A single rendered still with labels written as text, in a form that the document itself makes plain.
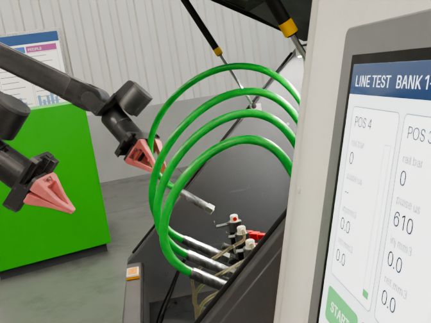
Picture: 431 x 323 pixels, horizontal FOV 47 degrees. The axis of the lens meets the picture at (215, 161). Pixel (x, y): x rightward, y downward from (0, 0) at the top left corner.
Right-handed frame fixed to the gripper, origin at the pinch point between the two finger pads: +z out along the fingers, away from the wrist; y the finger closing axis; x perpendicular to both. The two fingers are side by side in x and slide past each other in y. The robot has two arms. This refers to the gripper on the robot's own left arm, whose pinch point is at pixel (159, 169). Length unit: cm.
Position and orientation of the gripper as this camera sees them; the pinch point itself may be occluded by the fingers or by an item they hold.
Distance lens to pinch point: 112.1
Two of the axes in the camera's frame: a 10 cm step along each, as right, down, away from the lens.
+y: 5.6, -0.1, 8.3
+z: 6.3, 6.6, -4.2
